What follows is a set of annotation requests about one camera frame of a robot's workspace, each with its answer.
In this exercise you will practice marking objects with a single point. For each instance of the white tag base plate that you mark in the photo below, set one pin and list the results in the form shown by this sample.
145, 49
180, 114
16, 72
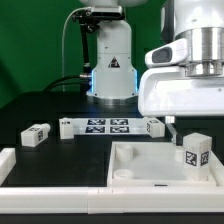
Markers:
109, 126

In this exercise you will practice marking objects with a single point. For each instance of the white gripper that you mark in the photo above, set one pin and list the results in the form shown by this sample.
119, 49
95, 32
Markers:
168, 92

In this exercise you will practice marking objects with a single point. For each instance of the white U-shaped fence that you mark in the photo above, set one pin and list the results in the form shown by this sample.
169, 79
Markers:
107, 200

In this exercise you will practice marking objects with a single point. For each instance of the black camera on stand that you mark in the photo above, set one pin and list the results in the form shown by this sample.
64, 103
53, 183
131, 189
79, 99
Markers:
89, 20

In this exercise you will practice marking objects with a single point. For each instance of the white square tabletop part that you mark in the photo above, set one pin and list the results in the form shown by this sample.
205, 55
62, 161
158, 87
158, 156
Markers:
151, 164

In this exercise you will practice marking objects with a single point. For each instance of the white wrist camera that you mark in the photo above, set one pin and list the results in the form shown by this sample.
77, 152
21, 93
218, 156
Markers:
169, 54

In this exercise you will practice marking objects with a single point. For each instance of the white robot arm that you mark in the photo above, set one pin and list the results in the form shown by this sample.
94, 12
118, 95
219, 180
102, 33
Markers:
185, 64

